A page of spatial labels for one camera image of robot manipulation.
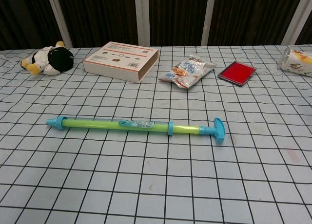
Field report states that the white cardboard product box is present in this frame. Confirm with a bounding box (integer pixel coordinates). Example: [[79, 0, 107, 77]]
[[82, 41, 160, 84]]

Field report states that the silver blue snack bag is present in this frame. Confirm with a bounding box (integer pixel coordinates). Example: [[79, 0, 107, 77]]
[[157, 52, 216, 90]]

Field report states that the black white penguin plush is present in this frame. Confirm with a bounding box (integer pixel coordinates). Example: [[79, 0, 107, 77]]
[[20, 40, 75, 76]]

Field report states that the white patterned package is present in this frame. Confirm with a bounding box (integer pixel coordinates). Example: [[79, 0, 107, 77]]
[[277, 47, 312, 77]]

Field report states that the checkered light blue tablecloth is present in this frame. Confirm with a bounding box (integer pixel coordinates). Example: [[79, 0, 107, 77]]
[[0, 45, 312, 224]]

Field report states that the white metal frame post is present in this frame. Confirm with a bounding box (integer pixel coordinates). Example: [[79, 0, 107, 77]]
[[280, 0, 312, 46], [45, 0, 73, 49], [201, 0, 217, 46], [134, 0, 151, 47]]

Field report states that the clear blue water pump barrel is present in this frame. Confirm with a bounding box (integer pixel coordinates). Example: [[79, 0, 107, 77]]
[[45, 116, 175, 137]]

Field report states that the red ink stamp pad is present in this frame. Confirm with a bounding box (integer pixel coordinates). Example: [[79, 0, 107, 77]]
[[217, 60, 257, 88]]

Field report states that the blue green water pump toy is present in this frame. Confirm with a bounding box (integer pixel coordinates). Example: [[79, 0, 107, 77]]
[[62, 117, 226, 145]]

